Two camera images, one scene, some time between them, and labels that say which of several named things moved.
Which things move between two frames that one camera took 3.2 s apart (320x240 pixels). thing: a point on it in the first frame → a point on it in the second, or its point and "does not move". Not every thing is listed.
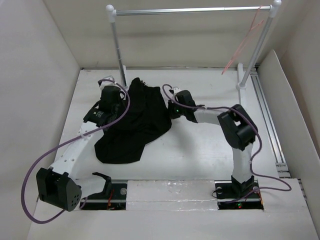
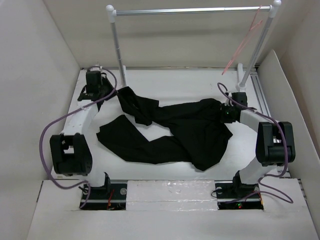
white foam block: [171, 195] does not move
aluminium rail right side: [270, 126] does not move
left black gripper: [122, 108] → [105, 80]
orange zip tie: [109, 199] does not move
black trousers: [147, 117] → [201, 129]
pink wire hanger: [249, 31] does not move
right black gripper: [171, 106] → [223, 118]
